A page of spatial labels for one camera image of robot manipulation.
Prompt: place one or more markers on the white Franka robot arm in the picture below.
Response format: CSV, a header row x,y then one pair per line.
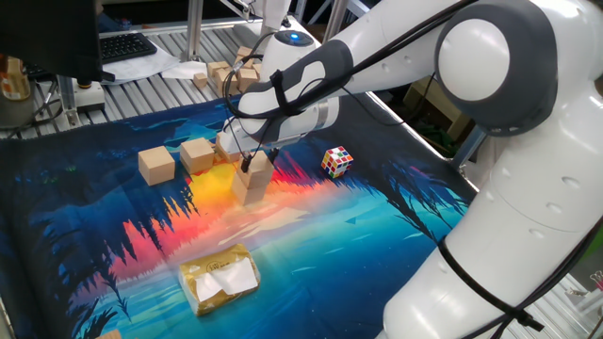
x,y
518,212

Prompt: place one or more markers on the white paper sheet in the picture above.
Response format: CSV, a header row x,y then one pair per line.
x,y
186,70

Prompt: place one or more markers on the colourful Rubik's cube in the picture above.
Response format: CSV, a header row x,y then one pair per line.
x,y
337,161

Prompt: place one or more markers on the brown bottle with orange label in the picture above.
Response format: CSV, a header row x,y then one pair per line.
x,y
14,82

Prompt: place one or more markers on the wooden stool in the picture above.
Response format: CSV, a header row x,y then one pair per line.
x,y
459,124

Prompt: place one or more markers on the aluminium upright post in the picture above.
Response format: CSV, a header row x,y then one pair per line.
x,y
194,28

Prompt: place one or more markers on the grey round container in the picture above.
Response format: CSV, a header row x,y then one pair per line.
x,y
16,113

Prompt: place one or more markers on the white paper sheets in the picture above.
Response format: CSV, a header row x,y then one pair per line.
x,y
151,63

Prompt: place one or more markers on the small wooden block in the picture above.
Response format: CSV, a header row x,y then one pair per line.
x,y
223,84
244,52
217,67
200,81
247,80

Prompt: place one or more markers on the black computer monitor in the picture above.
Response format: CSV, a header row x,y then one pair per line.
x,y
47,37

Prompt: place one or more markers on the white stand base box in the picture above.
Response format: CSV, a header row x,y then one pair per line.
x,y
92,96

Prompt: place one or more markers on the gold tissue pack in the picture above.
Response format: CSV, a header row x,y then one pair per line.
x,y
207,273

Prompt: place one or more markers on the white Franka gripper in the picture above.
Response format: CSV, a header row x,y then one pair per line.
x,y
232,139

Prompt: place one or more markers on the green plastic object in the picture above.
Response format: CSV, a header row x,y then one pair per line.
x,y
596,252

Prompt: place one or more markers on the light wooden cube block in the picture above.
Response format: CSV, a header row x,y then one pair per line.
x,y
225,154
247,194
197,156
259,172
156,166

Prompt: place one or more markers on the black keyboard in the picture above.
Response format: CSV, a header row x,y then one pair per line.
x,y
125,47

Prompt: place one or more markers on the sunset forest printed cloth mat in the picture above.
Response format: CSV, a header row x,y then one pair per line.
x,y
330,263

